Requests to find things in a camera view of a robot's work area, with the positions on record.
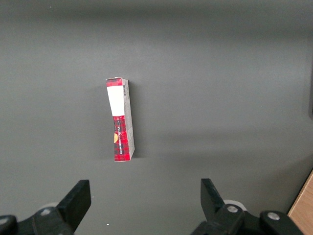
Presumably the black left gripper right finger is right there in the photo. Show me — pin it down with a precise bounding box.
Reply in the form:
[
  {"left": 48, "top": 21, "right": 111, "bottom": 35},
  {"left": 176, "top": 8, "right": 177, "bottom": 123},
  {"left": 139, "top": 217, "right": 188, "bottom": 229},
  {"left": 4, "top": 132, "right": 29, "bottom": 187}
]
[{"left": 189, "top": 178, "right": 304, "bottom": 235}]

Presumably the wooden drawer cabinet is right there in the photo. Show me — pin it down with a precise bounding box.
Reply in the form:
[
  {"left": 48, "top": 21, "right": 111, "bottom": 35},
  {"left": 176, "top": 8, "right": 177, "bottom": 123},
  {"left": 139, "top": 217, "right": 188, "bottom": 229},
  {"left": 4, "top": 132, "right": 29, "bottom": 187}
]
[{"left": 287, "top": 168, "right": 313, "bottom": 235}]

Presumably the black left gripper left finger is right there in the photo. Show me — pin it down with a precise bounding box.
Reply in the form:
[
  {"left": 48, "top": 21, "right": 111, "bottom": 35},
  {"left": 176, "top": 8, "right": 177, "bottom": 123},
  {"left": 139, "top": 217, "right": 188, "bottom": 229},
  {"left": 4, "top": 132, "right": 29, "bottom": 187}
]
[{"left": 0, "top": 179, "right": 92, "bottom": 235}]

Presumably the red plaid cardboard box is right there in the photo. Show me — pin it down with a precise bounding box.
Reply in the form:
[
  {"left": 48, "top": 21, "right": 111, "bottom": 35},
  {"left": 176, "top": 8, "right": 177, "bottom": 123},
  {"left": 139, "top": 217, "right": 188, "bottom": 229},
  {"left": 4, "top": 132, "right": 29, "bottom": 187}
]
[{"left": 105, "top": 77, "right": 136, "bottom": 164}]

